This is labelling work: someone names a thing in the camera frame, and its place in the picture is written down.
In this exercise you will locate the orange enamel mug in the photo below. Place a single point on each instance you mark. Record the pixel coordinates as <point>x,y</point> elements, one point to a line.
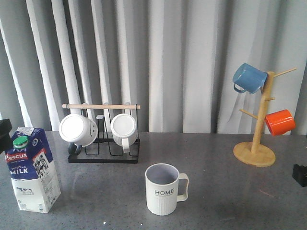
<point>280,122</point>

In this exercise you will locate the blue enamel mug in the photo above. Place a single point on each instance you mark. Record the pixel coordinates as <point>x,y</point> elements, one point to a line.
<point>248,79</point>

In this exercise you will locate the Pascual whole milk carton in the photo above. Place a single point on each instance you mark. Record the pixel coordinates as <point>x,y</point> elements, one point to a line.
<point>32,169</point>

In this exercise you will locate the wooden mug tree stand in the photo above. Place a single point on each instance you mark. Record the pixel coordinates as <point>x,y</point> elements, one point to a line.
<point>254,153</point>

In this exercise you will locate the white smiley hanging mug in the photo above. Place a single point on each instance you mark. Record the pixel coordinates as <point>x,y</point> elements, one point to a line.
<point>78,131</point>

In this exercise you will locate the white HOME mug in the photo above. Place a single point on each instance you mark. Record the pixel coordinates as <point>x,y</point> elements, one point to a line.
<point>161,185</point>

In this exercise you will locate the black wire mug rack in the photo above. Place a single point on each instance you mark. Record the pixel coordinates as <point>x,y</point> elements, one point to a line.
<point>104,149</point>

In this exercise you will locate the white curtain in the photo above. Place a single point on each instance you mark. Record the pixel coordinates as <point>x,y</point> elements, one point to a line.
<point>175,58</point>

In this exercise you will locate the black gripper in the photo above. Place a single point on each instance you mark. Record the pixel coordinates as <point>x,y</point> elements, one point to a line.
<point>300,174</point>
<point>5,139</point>

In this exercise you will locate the white ribbed hanging mug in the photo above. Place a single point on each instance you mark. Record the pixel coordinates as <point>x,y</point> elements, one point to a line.
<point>124,131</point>

